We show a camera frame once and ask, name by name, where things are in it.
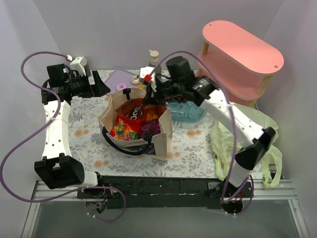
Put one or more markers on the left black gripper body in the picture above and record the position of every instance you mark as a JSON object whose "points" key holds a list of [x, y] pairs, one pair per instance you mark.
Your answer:
{"points": [[92, 84]]}

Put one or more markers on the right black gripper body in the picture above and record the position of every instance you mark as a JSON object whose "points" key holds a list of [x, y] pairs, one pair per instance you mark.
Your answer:
{"points": [[153, 93]]}

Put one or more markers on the purple toy food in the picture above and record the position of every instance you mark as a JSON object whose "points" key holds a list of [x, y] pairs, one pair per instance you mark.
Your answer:
{"points": [[121, 86]]}

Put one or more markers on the white cream toy pastry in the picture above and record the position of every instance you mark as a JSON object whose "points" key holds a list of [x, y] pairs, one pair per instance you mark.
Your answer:
{"points": [[135, 80]]}

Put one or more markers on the orange Doritos chip bag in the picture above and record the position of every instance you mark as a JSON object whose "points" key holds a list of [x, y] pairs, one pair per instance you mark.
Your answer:
{"points": [[135, 109]]}

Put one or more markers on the beige canvas tote bag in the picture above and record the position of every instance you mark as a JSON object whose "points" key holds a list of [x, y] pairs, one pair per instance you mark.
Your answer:
{"points": [[155, 146]]}

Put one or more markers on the light green plastic grocery bag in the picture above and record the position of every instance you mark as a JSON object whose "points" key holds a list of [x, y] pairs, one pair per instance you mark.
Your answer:
{"points": [[222, 146]]}

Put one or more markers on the red grape bunch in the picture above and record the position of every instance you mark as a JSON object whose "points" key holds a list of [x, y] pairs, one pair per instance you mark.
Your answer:
{"points": [[176, 99]]}

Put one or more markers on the orange toy bread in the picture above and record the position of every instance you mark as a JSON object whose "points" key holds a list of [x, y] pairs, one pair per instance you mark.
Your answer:
{"points": [[142, 86]]}

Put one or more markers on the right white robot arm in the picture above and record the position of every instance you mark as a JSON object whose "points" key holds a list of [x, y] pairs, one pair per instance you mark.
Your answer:
{"points": [[207, 95]]}

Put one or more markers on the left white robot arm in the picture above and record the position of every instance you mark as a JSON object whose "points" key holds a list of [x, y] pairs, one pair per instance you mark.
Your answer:
{"points": [[57, 167]]}

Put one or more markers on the purple plastic lid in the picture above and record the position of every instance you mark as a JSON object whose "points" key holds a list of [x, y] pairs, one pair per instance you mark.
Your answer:
{"points": [[118, 77]]}

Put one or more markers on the grey soap pump bottle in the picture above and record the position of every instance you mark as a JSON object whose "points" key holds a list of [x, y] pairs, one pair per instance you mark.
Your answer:
{"points": [[154, 61]]}

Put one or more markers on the blue transparent plastic tray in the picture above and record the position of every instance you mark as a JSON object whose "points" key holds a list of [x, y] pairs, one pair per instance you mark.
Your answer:
{"points": [[186, 111]]}

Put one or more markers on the purple snack bag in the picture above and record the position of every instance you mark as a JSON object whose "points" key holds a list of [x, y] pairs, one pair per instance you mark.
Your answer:
{"points": [[149, 129]]}

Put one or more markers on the red fruit candy bag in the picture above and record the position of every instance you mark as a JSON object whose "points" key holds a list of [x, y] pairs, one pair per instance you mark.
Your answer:
{"points": [[126, 129]]}

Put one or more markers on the floral table mat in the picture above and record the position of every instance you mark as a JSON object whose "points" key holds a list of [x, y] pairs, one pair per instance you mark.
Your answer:
{"points": [[190, 153]]}

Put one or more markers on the pink three-tier shelf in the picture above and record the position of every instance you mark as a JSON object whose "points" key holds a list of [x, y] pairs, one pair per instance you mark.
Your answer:
{"points": [[243, 63]]}

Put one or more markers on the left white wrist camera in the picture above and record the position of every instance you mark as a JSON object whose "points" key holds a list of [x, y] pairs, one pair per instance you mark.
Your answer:
{"points": [[79, 64]]}

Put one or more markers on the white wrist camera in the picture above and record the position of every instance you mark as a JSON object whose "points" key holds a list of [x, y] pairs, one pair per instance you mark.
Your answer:
{"points": [[79, 64], [147, 76]]}

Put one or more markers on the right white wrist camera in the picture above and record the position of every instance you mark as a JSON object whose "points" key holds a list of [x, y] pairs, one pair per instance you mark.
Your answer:
{"points": [[147, 76]]}

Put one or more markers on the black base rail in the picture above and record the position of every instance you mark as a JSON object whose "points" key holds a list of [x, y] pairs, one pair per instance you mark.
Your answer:
{"points": [[156, 192]]}

